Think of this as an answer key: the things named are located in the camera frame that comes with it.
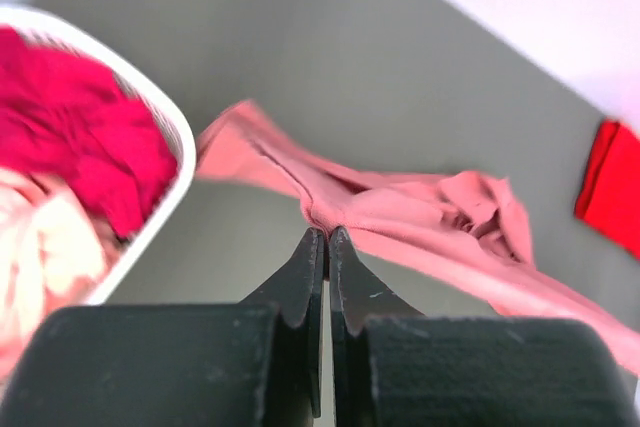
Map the crimson crumpled t shirt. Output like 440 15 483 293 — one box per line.
1 27 178 238

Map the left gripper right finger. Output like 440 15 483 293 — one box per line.
328 228 639 426

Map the white plastic laundry basket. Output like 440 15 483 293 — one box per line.
0 4 199 383

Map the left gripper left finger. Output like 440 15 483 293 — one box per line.
1 229 325 426

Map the folded red t shirt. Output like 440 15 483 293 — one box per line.
574 119 639 257

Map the light pink t shirt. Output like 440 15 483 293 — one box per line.
1 168 121 376

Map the salmon pink t shirt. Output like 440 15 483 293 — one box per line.
197 101 639 372

